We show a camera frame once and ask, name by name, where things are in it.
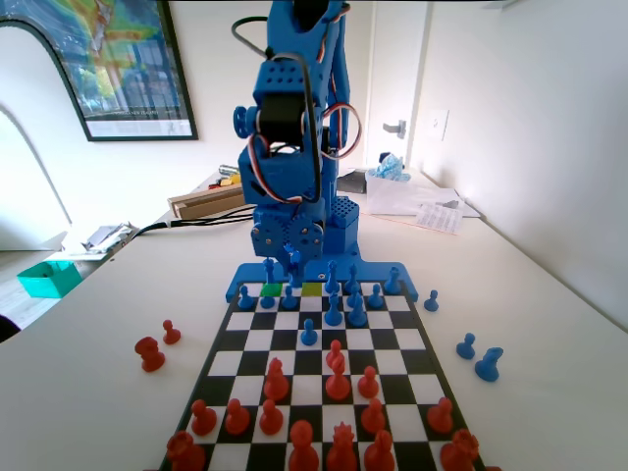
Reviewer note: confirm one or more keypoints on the white arched panel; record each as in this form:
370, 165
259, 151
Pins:
29, 88

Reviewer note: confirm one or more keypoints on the red chess pawn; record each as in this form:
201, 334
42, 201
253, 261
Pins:
373, 419
171, 336
335, 349
368, 385
270, 421
202, 422
237, 421
440, 419

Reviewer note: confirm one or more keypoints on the red chess rook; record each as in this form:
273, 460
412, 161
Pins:
185, 456
458, 454

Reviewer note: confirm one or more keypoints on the white light switch plate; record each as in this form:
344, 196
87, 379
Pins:
440, 125

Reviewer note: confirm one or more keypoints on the silver cylinder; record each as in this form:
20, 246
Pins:
228, 169

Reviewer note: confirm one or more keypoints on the blue arm base plate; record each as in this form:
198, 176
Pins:
375, 272

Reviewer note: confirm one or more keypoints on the black white chessboard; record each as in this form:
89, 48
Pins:
392, 363

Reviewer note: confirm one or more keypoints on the red chess bishop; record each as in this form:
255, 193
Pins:
379, 456
276, 385

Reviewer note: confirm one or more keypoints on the blue chess bishop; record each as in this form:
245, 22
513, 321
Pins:
333, 314
352, 277

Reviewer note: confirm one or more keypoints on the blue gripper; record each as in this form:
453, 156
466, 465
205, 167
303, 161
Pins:
269, 231

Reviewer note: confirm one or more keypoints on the blue chess pawn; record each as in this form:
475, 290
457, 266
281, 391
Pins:
353, 290
266, 299
431, 301
308, 334
244, 299
375, 298
466, 347
289, 299

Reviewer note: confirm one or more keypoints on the long cardboard box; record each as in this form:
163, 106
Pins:
211, 203

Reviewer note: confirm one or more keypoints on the yellow toy block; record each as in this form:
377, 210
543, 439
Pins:
225, 182

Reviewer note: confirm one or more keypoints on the teal open box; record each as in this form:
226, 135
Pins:
44, 284

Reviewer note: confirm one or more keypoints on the printed paper sheet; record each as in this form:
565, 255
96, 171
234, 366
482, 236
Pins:
439, 218

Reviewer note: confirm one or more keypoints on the red chess queen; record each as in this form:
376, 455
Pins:
341, 456

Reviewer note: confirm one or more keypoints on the blue white crumpled cloth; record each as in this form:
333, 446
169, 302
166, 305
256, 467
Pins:
390, 167

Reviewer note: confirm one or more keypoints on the black rounded object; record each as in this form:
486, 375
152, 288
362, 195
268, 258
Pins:
7, 331

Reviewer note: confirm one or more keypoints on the black framed map poster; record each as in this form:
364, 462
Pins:
122, 59

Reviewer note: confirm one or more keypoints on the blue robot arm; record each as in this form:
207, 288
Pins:
343, 240

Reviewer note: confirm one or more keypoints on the crumpled grey white wrapper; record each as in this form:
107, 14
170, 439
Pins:
110, 235

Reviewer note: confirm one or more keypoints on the white door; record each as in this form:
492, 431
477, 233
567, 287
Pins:
392, 73

